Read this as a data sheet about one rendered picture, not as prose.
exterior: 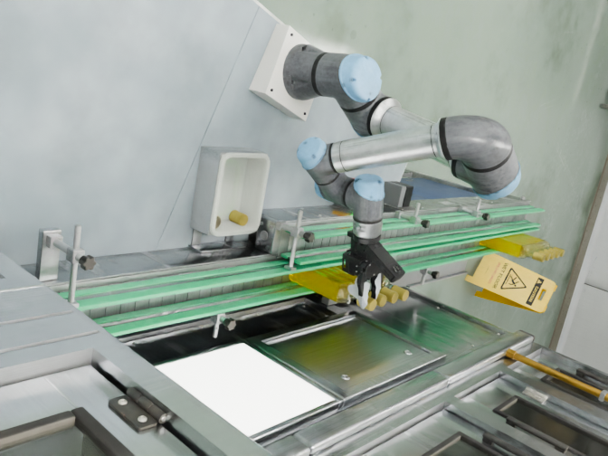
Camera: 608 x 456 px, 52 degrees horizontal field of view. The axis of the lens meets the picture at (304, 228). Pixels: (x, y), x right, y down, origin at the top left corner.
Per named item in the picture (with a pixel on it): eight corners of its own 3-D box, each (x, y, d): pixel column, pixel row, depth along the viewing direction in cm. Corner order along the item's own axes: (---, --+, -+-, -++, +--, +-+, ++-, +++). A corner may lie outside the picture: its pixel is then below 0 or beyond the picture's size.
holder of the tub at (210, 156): (186, 245, 169) (204, 255, 164) (201, 146, 162) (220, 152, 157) (233, 241, 181) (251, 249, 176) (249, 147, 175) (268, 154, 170)
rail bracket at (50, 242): (20, 278, 132) (72, 318, 118) (25, 201, 128) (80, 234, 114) (42, 275, 136) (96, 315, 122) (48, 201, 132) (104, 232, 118)
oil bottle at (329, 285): (288, 280, 184) (343, 307, 171) (290, 261, 183) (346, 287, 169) (300, 277, 188) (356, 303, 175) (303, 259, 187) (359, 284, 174)
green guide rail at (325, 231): (284, 231, 176) (305, 240, 171) (285, 228, 175) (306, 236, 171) (528, 206, 306) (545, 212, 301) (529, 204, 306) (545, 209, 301)
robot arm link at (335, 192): (318, 156, 162) (351, 166, 155) (336, 179, 170) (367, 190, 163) (302, 180, 160) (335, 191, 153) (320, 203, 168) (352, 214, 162)
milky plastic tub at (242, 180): (189, 227, 167) (210, 237, 161) (202, 145, 161) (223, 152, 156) (238, 223, 180) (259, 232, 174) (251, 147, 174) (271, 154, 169)
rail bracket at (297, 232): (268, 261, 174) (300, 277, 167) (279, 204, 170) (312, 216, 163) (276, 260, 177) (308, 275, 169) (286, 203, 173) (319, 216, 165)
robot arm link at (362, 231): (388, 218, 159) (368, 228, 154) (387, 234, 161) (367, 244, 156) (365, 210, 164) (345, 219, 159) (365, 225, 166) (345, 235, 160)
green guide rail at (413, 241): (280, 256, 178) (300, 265, 173) (280, 252, 177) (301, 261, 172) (525, 221, 308) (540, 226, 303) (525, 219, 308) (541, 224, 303)
